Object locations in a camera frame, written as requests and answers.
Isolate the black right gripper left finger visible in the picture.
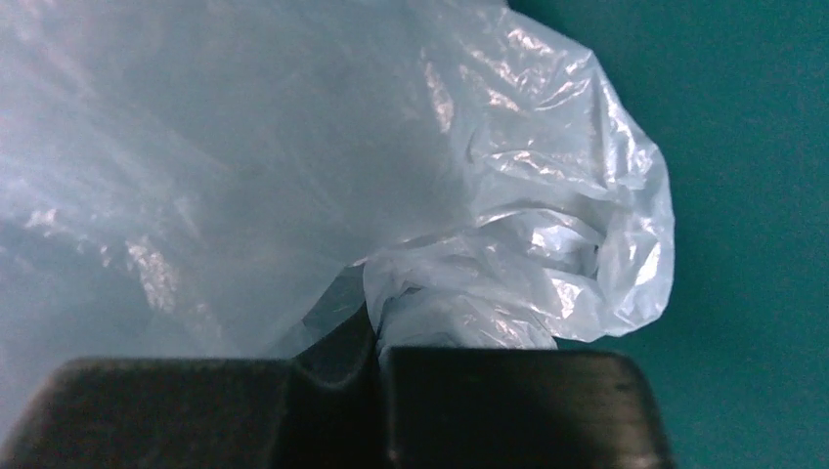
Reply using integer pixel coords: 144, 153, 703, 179
1, 310, 379, 468

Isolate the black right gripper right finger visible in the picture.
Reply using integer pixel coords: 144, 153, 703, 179
383, 347, 676, 468

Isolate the translucent blue plastic bag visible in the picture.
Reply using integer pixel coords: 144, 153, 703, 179
1, 1, 675, 434

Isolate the teal plastic trash bin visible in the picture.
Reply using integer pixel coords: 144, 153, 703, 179
514, 1, 828, 468

